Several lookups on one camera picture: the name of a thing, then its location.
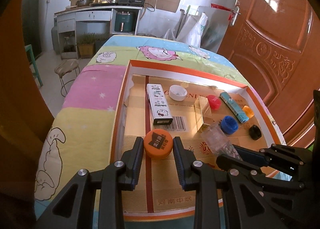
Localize dark orange printed cap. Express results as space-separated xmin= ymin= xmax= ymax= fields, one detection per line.
xmin=144 ymin=129 xmax=173 ymax=159

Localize black bottle cap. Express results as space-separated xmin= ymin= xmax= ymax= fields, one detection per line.
xmin=248 ymin=125 xmax=262 ymax=141

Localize white hello kitty lighter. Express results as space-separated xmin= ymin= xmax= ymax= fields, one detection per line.
xmin=146 ymin=84 xmax=173 ymax=125

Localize blue bottle cap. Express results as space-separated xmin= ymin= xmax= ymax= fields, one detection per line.
xmin=220 ymin=116 xmax=239 ymax=135

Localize teal lighter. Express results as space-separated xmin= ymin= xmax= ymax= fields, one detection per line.
xmin=220 ymin=92 xmax=249 ymax=123

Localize light orange bottle cap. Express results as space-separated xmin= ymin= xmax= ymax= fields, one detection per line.
xmin=242 ymin=105 xmax=254 ymax=119

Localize gold mirrored box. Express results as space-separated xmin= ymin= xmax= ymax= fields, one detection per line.
xmin=194 ymin=96 xmax=214 ymax=132

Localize red bottle cap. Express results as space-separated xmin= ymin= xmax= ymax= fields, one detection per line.
xmin=206 ymin=94 xmax=222 ymax=110

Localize white bottle cap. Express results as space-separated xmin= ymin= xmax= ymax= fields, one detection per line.
xmin=169 ymin=85 xmax=188 ymax=102

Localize cartoon sheep tablecloth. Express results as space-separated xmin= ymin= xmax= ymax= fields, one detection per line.
xmin=34 ymin=34 xmax=293 ymax=229

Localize orange rimmed cardboard tray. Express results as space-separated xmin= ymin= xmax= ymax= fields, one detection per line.
xmin=111 ymin=60 xmax=285 ymax=221

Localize round cushioned stool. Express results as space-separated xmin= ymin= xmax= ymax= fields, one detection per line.
xmin=54 ymin=59 xmax=80 ymax=98

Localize green metal table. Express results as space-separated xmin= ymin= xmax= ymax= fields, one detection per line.
xmin=25 ymin=44 xmax=43 ymax=87

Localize brown wooden door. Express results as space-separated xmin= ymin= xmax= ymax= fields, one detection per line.
xmin=218 ymin=0 xmax=319 ymax=148

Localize grey kitchen counter cabinet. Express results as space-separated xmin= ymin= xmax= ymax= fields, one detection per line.
xmin=55 ymin=5 xmax=143 ymax=59

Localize white plastic sacks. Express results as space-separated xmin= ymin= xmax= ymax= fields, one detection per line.
xmin=163 ymin=4 xmax=232 ymax=53

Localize black gas stove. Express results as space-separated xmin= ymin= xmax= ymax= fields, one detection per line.
xmin=118 ymin=0 xmax=145 ymax=7

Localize dark green refrigerator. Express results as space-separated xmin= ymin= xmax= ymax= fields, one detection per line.
xmin=22 ymin=0 xmax=42 ymax=59

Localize brown left door frame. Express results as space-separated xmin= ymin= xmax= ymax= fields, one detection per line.
xmin=1 ymin=0 xmax=54 ymax=228

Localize silver door handle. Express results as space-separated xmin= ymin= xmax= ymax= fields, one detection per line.
xmin=229 ymin=0 xmax=241 ymax=27

